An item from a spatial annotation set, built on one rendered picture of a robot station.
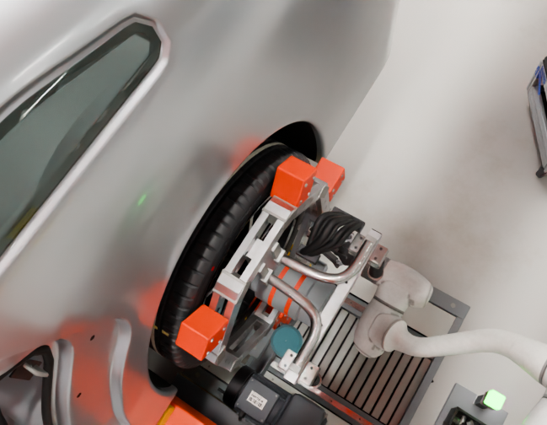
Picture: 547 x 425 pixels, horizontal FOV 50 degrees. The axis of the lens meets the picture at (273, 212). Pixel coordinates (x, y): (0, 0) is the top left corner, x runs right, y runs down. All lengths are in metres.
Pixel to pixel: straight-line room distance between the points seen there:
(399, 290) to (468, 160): 1.06
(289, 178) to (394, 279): 0.55
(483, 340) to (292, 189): 0.65
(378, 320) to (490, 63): 1.56
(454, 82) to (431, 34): 0.28
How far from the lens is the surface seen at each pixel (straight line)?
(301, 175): 1.33
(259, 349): 2.19
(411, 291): 1.74
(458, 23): 3.04
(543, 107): 2.67
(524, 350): 1.58
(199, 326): 1.31
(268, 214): 1.35
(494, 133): 2.75
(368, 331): 1.75
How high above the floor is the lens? 2.37
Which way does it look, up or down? 69 degrees down
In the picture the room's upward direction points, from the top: 19 degrees counter-clockwise
